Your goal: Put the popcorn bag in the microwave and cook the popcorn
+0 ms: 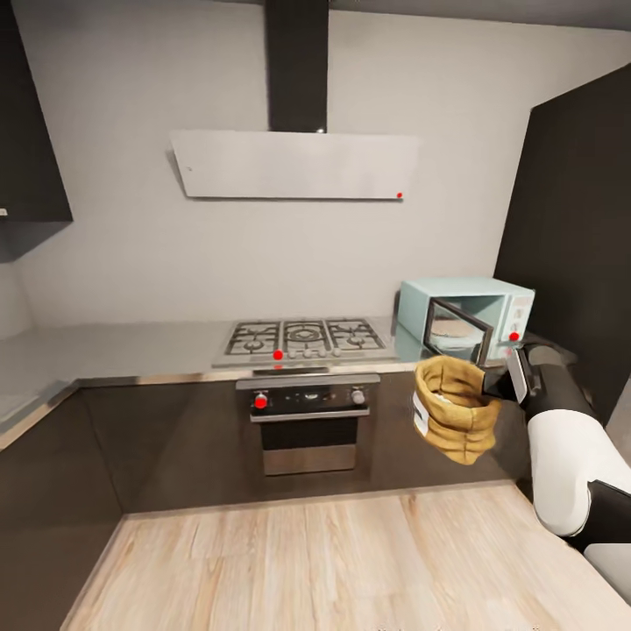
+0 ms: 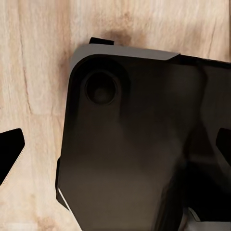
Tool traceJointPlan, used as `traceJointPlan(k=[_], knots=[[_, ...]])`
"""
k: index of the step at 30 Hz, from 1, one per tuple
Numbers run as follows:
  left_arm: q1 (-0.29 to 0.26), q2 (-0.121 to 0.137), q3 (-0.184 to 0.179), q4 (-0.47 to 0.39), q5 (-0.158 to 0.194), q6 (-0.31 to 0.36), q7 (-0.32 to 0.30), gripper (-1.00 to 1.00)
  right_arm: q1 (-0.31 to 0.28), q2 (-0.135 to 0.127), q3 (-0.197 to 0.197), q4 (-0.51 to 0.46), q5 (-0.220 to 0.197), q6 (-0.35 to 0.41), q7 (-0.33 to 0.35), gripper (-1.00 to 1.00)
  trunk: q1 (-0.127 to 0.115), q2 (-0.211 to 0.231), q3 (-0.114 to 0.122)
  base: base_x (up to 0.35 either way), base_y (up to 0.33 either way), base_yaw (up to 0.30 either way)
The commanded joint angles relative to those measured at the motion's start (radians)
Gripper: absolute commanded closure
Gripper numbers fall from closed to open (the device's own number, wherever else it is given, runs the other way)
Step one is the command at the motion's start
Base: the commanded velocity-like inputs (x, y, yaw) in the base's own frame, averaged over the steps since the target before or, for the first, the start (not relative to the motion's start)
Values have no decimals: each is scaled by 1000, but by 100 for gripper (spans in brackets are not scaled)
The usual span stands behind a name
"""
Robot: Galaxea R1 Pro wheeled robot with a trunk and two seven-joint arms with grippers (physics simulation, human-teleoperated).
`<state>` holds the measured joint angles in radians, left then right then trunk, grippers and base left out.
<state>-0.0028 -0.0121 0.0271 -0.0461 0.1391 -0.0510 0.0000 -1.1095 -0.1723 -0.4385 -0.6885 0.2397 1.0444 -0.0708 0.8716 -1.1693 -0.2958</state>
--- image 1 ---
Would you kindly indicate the fridge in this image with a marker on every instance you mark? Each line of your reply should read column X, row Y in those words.
column 568, row 237

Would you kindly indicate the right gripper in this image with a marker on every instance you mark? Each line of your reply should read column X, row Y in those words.
column 496, row 385

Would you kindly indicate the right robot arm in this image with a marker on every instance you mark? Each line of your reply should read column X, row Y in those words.
column 581, row 484

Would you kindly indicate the popcorn bag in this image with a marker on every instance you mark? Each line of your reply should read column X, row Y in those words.
column 452, row 413

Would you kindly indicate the cabinet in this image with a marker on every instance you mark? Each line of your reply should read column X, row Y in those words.
column 31, row 188

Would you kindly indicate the range hood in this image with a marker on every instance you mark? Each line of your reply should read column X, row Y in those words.
column 298, row 157

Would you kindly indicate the oven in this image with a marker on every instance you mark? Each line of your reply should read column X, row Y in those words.
column 308, row 430

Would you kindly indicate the microwave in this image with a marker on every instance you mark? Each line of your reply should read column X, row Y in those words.
column 460, row 316

